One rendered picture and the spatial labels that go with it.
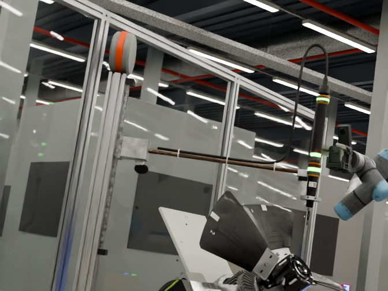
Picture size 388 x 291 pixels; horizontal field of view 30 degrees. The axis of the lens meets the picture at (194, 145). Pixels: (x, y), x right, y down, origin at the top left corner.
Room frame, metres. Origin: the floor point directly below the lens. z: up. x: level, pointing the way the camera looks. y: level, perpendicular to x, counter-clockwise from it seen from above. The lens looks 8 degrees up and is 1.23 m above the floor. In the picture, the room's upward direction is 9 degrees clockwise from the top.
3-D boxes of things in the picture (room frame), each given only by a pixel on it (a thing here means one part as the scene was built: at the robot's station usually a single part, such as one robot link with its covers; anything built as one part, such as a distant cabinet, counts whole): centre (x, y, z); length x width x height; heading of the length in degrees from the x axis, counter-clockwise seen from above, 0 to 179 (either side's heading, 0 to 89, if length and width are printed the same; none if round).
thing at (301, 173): (2.46, -0.41, 1.50); 0.09 x 0.07 x 0.10; 86
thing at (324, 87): (2.46, -0.42, 1.66); 0.04 x 0.04 x 0.46
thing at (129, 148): (2.51, 0.21, 1.55); 0.10 x 0.07 x 0.08; 86
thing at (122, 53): (2.52, 0.30, 1.88); 0.17 x 0.15 x 0.16; 141
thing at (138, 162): (2.51, 0.17, 1.49); 0.05 x 0.04 x 0.05; 86
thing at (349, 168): (2.62, -0.54, 1.64); 0.12 x 0.08 x 0.09; 141
